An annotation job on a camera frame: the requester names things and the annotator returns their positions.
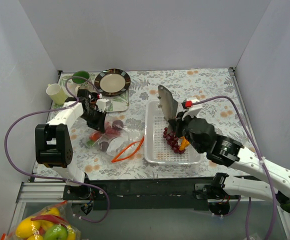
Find fake red grapes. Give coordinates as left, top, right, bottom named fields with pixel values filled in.
left=163, top=127, right=185, bottom=155

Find pale yellow cup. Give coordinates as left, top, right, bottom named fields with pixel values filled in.
left=45, top=83, right=68, bottom=105

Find clear plastic wrapper corner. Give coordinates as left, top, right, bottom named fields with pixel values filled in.
left=243, top=233, right=262, bottom=240

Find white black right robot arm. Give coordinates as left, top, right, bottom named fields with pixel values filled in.
left=168, top=112, right=290, bottom=213

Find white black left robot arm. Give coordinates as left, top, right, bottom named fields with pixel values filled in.
left=35, top=89, right=109, bottom=200

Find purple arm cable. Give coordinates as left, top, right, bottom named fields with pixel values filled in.
left=4, top=76, right=110, bottom=224
left=192, top=95, right=278, bottom=240

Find floral serving tray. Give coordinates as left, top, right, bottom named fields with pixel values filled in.
left=58, top=72, right=130, bottom=113

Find fake orange segments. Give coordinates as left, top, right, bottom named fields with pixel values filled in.
left=178, top=136, right=190, bottom=153

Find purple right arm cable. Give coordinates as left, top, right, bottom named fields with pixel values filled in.
left=192, top=95, right=278, bottom=240

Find aluminium frame rail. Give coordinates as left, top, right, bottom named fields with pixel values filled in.
left=16, top=181, right=285, bottom=203

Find fake orange carrot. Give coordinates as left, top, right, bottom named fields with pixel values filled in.
left=86, top=131, right=102, bottom=147

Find white plastic basket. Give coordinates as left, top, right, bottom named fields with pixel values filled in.
left=144, top=100, right=204, bottom=165

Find floral table mat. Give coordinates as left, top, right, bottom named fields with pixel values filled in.
left=33, top=67, right=265, bottom=181

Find bag of fake fruit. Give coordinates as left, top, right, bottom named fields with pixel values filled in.
left=1, top=201, right=81, bottom=240

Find dark striped rim plate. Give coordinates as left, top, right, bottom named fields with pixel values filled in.
left=94, top=68, right=131, bottom=97

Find green inside cat mug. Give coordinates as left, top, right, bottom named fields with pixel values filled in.
left=71, top=70, right=94, bottom=95

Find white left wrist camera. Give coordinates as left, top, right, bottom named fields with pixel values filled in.
left=96, top=98, right=111, bottom=113

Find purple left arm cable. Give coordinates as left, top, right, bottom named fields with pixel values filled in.
left=4, top=76, right=110, bottom=224

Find fake silver fish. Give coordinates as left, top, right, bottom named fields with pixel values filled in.
left=157, top=84, right=178, bottom=122

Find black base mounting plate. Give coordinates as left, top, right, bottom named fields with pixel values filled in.
left=62, top=177, right=237, bottom=211

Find clear zip top bag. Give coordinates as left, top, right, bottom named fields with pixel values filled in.
left=83, top=117, right=145, bottom=163

